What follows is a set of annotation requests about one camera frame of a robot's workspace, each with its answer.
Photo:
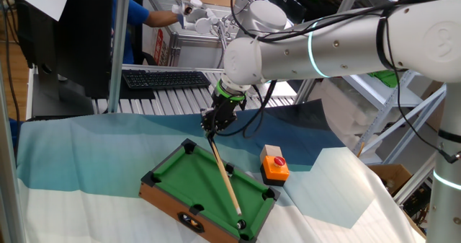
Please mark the mini green pool table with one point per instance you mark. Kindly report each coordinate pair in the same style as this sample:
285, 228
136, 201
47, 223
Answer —
187, 178

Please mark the black computer monitor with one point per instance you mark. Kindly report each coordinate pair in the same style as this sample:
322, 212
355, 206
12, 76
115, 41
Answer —
83, 37

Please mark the red white sign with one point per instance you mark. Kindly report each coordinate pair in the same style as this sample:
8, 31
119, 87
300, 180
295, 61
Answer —
158, 48

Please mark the orange emergency button box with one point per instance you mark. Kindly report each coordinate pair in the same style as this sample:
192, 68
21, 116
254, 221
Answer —
273, 171

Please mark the blue white tablecloth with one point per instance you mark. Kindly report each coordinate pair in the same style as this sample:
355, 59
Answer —
90, 156

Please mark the black desk mat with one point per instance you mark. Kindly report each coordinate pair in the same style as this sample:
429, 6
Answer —
137, 93

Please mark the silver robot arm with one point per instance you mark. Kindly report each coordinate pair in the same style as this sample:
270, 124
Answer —
342, 55

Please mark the black keyboard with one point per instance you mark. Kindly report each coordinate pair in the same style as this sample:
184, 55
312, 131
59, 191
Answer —
162, 80

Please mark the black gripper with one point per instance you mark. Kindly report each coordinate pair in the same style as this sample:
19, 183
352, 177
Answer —
223, 115

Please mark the green object on shelf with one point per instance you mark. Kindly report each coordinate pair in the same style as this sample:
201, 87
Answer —
387, 78

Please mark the brown cardboard box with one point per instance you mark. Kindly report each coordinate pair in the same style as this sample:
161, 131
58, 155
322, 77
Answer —
392, 174

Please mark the wooden pool cue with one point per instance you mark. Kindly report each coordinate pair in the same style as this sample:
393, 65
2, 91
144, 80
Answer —
227, 180

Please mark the white metal shelf rack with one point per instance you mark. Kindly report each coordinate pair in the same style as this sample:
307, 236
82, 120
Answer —
381, 95

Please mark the grey background robot arm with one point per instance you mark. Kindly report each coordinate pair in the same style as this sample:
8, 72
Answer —
266, 16

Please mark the blue pool ball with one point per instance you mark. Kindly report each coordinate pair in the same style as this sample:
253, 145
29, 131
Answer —
185, 217

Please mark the person in blue shirt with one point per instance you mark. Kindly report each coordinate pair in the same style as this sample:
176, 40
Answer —
138, 16

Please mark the orange pool ball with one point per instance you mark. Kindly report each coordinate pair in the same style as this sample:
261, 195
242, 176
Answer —
194, 223

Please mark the plain wooden block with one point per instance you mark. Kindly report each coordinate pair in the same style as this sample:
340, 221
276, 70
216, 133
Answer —
270, 151

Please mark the white handheld device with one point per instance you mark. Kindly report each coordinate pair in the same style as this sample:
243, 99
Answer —
203, 26

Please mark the bare person forearm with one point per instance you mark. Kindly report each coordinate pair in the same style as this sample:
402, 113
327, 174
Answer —
162, 18

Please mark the black office chair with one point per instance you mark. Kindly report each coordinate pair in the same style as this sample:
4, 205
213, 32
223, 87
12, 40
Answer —
146, 59

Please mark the blue gloved hand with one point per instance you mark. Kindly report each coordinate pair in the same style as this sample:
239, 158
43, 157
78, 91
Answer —
180, 20

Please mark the black pool ball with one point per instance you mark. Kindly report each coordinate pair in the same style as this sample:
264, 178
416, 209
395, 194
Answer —
241, 224

